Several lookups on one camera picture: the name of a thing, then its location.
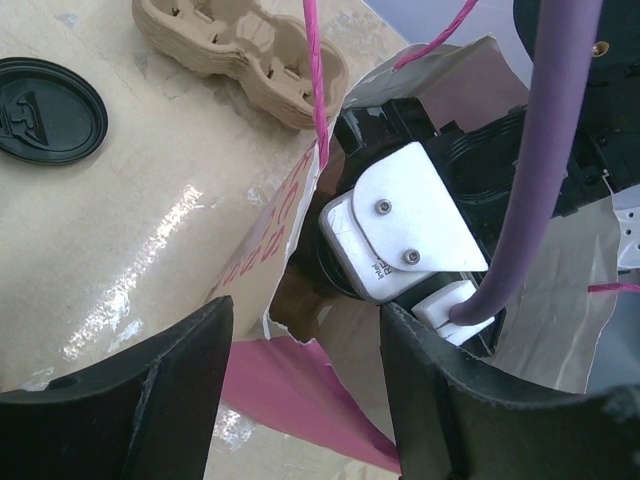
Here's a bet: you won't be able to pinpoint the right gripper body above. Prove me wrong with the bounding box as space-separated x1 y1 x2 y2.
333 98 525 300

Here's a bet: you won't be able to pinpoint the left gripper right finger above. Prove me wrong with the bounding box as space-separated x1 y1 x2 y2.
380 303 639 479

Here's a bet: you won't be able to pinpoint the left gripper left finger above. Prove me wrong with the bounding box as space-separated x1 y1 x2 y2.
1 296 233 479

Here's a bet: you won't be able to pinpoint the brown paper bag pink handles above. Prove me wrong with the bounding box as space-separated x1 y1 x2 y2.
209 0 640 476

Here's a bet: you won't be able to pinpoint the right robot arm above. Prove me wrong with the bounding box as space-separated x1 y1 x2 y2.
314 1 639 326

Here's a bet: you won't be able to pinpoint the cardboard cup carrier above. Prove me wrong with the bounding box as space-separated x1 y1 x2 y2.
132 1 348 130

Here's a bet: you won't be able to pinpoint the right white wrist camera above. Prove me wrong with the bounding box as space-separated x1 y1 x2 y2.
319 142 488 304

